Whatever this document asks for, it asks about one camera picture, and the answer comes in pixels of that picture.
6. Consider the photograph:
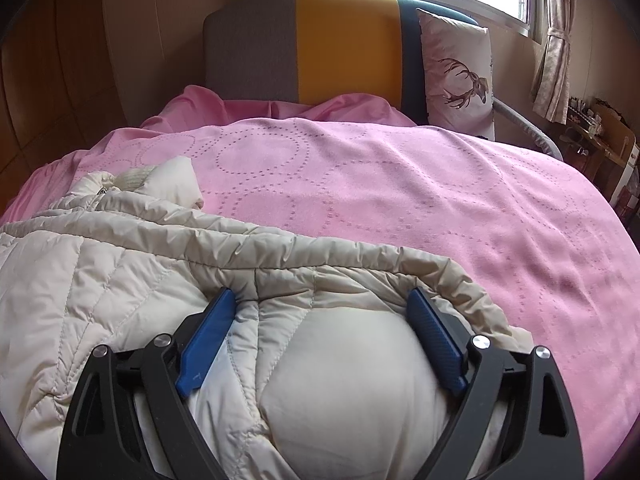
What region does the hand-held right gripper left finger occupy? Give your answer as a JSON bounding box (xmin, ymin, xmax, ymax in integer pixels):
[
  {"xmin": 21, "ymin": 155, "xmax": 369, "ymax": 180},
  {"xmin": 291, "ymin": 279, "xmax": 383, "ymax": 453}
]
[{"xmin": 56, "ymin": 287, "xmax": 237, "ymax": 480}]

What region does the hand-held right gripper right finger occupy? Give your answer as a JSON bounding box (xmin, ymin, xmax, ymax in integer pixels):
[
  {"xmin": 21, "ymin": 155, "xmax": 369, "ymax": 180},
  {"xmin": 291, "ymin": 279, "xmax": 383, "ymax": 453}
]
[{"xmin": 406, "ymin": 287, "xmax": 586, "ymax": 480}]

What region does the cream quilted puffer jacket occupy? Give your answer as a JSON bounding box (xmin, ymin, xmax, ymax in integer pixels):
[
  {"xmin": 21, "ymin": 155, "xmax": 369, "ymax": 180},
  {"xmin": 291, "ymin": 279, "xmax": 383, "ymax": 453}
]
[{"xmin": 0, "ymin": 156, "xmax": 536, "ymax": 480}]

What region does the pink circle-patterned blanket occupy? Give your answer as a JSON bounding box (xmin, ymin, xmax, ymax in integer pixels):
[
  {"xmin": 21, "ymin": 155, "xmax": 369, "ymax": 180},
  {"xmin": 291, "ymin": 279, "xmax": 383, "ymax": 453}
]
[{"xmin": 75, "ymin": 116, "xmax": 640, "ymax": 480}]

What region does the pink smooth bed sheet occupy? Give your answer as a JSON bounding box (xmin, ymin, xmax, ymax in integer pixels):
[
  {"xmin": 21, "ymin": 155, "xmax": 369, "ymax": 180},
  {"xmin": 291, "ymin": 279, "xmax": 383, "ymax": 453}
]
[{"xmin": 0, "ymin": 84, "xmax": 418, "ymax": 221}]

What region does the wooden desk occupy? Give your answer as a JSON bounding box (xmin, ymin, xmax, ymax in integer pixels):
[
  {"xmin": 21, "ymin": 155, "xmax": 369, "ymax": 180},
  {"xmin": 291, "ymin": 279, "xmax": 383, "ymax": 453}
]
[{"xmin": 555, "ymin": 100, "xmax": 640, "ymax": 213}]

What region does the white deer print pillow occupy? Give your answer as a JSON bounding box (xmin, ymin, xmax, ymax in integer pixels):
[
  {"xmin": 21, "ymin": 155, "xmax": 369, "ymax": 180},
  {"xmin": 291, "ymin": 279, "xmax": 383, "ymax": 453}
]
[{"xmin": 416, "ymin": 8, "xmax": 497, "ymax": 142}]

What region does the row of small bottles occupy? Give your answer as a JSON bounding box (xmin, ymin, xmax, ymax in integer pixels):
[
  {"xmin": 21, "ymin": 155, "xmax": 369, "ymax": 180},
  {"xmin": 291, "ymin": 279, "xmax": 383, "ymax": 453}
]
[{"xmin": 567, "ymin": 97, "xmax": 607, "ymax": 132}]

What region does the pink starfish print curtain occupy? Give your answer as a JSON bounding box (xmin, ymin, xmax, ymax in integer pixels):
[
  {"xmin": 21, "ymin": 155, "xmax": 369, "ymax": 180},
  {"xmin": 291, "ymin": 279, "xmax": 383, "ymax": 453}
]
[{"xmin": 530, "ymin": 0, "xmax": 574, "ymax": 124}]

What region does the brown wooden wardrobe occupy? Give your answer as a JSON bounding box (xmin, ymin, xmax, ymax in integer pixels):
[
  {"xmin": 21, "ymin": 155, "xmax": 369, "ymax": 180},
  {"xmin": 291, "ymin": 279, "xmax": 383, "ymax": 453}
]
[{"xmin": 0, "ymin": 0, "xmax": 126, "ymax": 221}]

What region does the grey yellow blue headboard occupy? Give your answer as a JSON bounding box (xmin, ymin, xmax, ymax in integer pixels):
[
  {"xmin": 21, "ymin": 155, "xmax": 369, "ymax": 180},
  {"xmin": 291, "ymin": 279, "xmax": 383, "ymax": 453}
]
[{"xmin": 202, "ymin": 0, "xmax": 481, "ymax": 126}]

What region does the grey bed rail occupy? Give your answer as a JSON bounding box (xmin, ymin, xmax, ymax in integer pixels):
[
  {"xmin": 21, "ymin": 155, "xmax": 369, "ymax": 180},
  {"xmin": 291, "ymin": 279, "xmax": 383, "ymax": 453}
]
[{"xmin": 492, "ymin": 97, "xmax": 564, "ymax": 162}]

